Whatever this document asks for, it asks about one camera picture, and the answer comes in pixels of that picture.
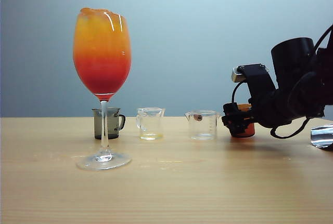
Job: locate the crumpled silver foil sheet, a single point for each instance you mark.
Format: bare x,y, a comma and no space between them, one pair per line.
323,137

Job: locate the clear cup with yellow residue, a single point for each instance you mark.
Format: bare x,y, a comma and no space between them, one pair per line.
151,124

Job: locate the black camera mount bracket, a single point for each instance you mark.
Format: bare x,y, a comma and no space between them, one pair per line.
260,81

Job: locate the grey smoked measuring cup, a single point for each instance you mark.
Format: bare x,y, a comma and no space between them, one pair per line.
113,128

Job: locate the amber red measuring cup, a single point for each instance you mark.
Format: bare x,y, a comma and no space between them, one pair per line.
250,131

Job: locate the clear cup with graduation marks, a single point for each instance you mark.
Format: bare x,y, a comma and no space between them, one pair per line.
204,128

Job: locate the wine glass with orange drink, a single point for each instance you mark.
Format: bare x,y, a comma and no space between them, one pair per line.
101,52

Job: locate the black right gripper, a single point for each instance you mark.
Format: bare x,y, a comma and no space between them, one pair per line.
273,109

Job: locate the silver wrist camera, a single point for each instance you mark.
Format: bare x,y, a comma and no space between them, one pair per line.
238,74

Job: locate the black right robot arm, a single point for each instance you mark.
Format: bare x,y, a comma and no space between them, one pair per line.
294,60

